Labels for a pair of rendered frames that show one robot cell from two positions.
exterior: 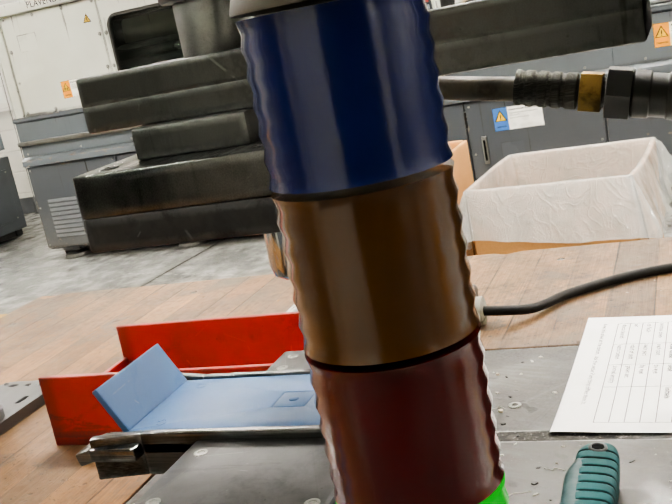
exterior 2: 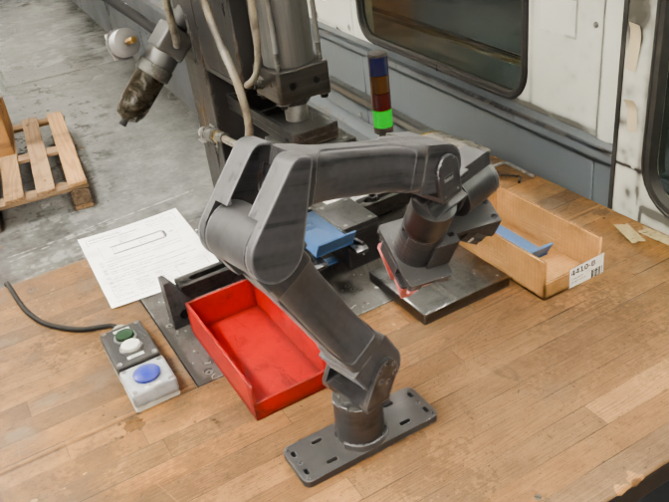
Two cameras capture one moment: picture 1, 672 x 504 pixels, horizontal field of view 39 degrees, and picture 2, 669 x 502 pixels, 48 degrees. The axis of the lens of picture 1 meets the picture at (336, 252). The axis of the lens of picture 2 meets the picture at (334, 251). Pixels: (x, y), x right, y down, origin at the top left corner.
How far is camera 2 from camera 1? 1.60 m
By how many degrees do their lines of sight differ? 120
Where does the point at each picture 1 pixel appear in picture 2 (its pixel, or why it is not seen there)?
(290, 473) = (338, 208)
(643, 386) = (178, 269)
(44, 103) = not seen: outside the picture
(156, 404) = (334, 246)
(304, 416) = (316, 219)
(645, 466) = not seen: hidden behind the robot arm
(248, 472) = (344, 213)
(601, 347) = (144, 291)
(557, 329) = (123, 314)
